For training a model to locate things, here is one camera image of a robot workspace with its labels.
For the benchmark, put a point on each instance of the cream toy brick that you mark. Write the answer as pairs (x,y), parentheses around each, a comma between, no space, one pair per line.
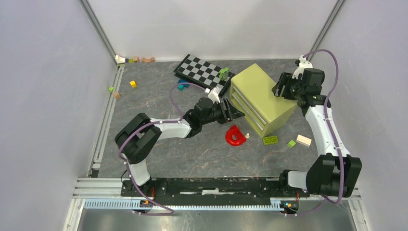
(303,140)

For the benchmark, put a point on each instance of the small yellow cube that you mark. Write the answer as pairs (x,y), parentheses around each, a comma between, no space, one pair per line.
(133,84)

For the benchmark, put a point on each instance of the small wooden cube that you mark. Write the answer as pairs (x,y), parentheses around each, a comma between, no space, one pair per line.
(116,95)

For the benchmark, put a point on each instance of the lime green toy brick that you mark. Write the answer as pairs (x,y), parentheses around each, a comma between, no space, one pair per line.
(269,140)

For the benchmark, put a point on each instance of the green drawer cabinet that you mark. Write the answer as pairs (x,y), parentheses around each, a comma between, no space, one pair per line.
(251,92)

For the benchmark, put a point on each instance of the black white chessboard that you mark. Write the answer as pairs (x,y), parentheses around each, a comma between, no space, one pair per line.
(202,73)

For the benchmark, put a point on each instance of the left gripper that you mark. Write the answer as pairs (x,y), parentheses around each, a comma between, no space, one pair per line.
(231,112)

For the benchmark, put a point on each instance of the blue toy brick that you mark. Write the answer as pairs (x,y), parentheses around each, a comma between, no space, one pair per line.
(182,81)

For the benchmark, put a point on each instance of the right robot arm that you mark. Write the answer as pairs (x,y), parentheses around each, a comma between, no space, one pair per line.
(335,172)

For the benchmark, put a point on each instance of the small green block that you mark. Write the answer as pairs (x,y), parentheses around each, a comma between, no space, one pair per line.
(291,144)

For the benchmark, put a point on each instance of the wooden blocks in corner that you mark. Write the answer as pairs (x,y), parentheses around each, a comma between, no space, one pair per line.
(135,59)

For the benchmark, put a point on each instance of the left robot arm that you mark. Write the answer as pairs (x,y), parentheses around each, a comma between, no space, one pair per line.
(136,140)

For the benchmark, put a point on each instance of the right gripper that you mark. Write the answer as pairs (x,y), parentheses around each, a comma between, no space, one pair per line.
(290,80)

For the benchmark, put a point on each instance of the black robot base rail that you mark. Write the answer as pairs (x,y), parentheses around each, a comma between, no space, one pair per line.
(218,191)

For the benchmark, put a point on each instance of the red toy magnet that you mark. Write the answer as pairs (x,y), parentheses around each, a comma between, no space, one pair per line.
(234,136)

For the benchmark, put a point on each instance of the green toy figure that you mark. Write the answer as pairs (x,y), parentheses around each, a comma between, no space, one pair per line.
(223,74)

